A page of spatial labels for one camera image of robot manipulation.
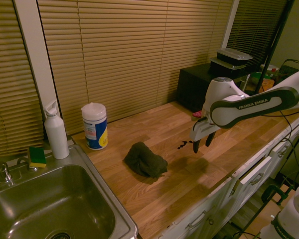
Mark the black camera stand pole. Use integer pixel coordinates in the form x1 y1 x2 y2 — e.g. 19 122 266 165
253 0 291 96

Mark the white plastic tub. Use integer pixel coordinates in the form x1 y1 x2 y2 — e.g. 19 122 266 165
260 64 280 75

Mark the disinfecting wipes canister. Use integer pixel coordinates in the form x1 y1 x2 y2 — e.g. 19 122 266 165
81 102 108 151

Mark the open white drawer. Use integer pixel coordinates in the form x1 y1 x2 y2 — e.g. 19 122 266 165
239 156 273 185

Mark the green plastic lid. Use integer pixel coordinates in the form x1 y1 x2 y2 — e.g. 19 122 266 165
250 71 265 85

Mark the black microwave oven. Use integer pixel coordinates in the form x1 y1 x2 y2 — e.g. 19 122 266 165
177 65 250 113

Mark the stainless steel sink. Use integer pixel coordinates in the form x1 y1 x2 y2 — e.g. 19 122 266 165
0 144 139 239

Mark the black plastic food container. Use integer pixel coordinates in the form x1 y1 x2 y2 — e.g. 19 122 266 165
216 47 254 66
209 56 247 75

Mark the chrome sink faucet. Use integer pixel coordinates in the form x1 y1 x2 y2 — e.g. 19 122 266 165
0 157 28 185

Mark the white kitchen base cabinet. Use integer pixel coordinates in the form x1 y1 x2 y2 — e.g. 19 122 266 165
137 114 299 239

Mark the dark cloth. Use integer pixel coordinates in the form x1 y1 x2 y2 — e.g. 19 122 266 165
123 141 168 179

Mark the green and yellow sponge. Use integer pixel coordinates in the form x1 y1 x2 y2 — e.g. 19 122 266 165
27 146 47 169

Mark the black table clamp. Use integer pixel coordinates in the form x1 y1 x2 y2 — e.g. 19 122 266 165
261 184 294 206

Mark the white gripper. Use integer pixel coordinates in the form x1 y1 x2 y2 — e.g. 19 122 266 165
189 116 218 154

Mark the beige horizontal window blind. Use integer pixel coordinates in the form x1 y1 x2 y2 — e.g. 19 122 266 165
0 0 44 158
37 0 234 125
226 0 289 68

